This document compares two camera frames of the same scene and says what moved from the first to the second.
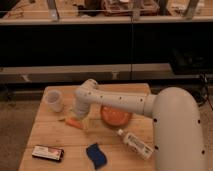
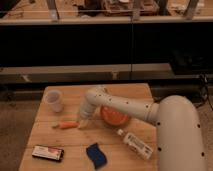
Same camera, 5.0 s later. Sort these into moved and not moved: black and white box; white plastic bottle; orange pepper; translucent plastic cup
Moved: orange pepper
Not moved: translucent plastic cup; black and white box; white plastic bottle
